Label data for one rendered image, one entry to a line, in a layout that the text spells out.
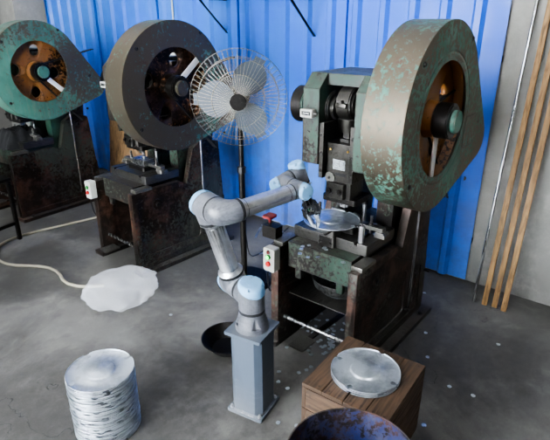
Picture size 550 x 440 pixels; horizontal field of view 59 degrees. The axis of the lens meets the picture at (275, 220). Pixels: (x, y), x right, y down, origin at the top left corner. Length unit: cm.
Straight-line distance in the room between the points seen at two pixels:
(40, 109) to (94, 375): 297
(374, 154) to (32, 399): 202
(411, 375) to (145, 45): 234
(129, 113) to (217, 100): 55
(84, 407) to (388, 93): 177
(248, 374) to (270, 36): 278
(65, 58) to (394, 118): 355
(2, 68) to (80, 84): 70
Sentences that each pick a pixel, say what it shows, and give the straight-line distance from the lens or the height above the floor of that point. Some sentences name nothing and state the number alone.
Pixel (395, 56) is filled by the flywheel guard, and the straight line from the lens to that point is 203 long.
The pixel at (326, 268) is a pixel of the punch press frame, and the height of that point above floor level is 56.
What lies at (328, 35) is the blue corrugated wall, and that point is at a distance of 384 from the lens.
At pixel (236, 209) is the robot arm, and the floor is 105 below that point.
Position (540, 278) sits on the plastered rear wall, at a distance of 365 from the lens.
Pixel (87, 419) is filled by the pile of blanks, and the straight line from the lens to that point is 238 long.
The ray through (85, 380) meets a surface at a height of 31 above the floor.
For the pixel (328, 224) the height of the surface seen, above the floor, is 78.
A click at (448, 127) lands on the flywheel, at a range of 224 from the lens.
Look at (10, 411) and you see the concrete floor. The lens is 281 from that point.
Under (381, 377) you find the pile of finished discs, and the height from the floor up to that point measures 37.
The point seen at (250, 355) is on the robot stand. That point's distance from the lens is 225.
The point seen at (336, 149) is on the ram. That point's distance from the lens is 247.
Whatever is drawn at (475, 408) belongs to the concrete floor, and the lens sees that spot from 271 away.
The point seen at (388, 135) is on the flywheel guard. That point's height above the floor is 132.
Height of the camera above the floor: 173
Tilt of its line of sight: 22 degrees down
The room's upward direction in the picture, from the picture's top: straight up
